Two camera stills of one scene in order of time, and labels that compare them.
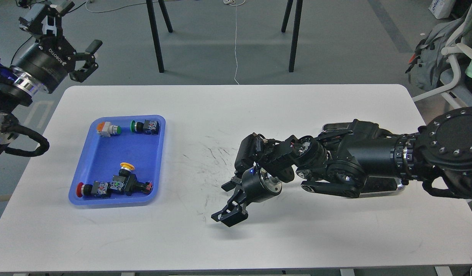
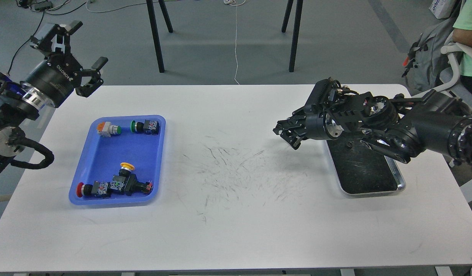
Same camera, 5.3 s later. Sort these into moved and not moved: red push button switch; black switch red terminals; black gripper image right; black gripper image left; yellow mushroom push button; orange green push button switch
Moved: black gripper image left; black gripper image right
Not moved: yellow mushroom push button; red push button switch; black switch red terminals; orange green push button switch
